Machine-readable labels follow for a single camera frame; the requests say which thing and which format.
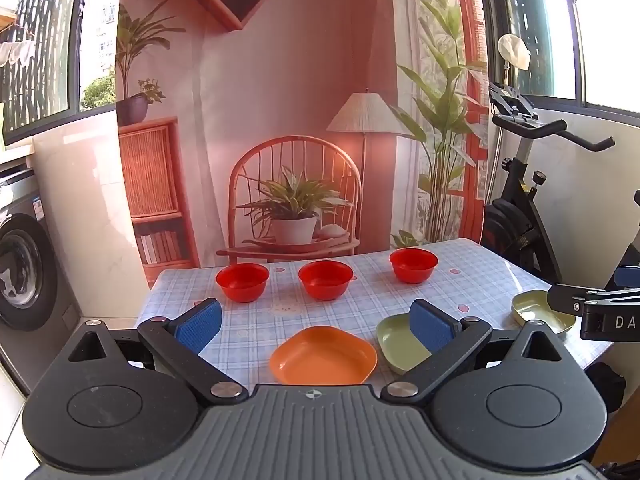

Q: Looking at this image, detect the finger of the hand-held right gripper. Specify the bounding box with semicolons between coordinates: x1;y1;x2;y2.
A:
612;265;640;290
547;284;608;317

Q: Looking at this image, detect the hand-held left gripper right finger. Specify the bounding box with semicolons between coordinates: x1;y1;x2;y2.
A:
381;299;583;407

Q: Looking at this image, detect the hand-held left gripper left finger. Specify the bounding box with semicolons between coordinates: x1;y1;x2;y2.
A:
47;298;249;408

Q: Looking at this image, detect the olive green plastic plate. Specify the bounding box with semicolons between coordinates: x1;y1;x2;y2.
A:
511;290;577;335
376;314;434;376

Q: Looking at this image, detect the red plastic bowl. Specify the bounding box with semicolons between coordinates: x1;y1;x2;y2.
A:
389;248;439;285
216;263;270;304
298;260;354;301

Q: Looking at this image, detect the orange plastic plate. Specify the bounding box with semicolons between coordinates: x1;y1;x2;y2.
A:
269;326;378;386

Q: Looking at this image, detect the blue plaid tablecloth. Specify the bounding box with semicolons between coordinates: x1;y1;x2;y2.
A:
135;237;608;396

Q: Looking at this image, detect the black exercise bike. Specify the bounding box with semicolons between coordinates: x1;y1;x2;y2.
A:
482;82;640;287

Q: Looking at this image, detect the grey washing machine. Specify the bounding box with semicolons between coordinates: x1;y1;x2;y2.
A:
0;162;90;397

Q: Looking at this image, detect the white cloth bag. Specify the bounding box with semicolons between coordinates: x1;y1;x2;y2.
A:
497;34;531;72

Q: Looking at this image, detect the dark framed window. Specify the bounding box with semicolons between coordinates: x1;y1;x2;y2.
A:
0;0;122;147
475;0;640;126

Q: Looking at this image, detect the printed room backdrop cloth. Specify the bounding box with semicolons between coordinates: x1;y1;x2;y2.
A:
115;0;492;291

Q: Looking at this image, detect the white hanging cloth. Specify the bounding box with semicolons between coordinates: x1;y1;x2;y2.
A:
0;40;37;67

